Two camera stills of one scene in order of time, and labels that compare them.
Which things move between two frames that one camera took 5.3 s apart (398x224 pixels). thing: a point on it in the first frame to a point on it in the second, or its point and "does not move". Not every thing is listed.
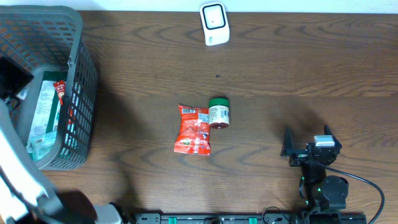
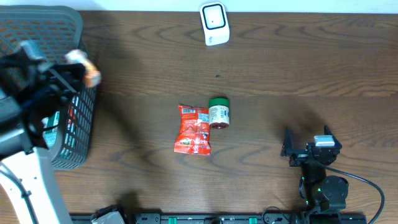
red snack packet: [194, 130] does not move
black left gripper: [14, 83] to [51, 80]
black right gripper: [287, 150] does not move
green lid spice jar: [219, 112] does not move
